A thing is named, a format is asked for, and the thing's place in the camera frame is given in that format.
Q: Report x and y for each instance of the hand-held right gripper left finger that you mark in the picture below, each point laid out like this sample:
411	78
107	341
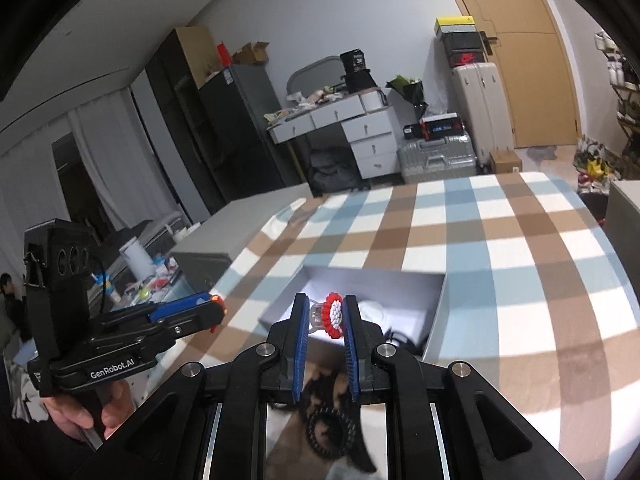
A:
300	350

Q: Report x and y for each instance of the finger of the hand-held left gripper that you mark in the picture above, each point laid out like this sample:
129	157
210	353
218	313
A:
180	307
195	320

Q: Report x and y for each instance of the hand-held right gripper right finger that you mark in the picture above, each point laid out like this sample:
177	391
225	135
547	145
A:
352	350

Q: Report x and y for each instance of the small red ornament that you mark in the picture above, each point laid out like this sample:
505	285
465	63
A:
217	312

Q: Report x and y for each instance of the white bangle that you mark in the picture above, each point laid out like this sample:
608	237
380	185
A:
371	312

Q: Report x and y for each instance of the silver rectangular box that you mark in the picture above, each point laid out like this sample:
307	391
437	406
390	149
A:
390	285

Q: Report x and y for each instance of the person's left hand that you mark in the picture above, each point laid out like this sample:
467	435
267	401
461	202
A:
117	410

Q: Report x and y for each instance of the side table clutter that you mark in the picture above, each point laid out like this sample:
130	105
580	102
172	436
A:
150	285

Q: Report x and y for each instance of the white paper roll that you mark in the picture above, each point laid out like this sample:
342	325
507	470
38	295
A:
136	257

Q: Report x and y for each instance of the grey cabinet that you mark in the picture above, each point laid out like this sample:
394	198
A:
240	230
625	230

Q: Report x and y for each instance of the white curtain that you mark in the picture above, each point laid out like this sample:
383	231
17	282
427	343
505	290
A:
125	160

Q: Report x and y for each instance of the plaid blanket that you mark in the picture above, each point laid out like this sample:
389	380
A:
500	260

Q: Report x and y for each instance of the dark bag under desk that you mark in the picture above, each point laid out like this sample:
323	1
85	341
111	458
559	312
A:
332	172

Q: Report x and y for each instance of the dark wardrobe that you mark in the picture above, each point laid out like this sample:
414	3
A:
175	120

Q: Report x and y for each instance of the dark refrigerator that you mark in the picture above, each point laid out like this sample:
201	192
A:
245	130

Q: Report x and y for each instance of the silver suitcase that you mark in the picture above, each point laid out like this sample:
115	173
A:
435	160

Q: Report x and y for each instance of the white desk with drawers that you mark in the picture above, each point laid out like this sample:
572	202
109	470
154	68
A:
370	140

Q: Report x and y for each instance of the black box with red stripe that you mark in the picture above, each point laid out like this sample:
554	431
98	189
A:
440	127

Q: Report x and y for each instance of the desk clutter pile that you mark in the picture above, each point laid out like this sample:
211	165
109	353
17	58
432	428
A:
305	102

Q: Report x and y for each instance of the small cardboard box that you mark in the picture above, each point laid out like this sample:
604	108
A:
506	162

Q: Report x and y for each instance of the flat cardboard sheet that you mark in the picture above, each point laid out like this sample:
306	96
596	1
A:
197	55

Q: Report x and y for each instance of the open cardboard box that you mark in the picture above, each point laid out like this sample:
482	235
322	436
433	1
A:
250	54

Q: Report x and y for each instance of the green black bag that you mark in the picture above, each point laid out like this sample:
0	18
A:
407	90

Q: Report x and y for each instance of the cream suitcase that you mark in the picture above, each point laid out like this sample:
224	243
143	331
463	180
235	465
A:
482	110

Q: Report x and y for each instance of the pile of shoes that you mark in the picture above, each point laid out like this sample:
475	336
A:
597	165

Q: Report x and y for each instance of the black shoe box red logo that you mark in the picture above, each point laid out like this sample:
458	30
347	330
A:
467	58

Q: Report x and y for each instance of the wooden door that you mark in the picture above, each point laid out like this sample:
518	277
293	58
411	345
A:
530	85

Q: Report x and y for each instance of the wooden shoe rack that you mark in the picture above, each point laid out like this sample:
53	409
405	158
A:
625	90

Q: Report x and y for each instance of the grey arched frame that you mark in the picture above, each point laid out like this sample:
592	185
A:
312	67

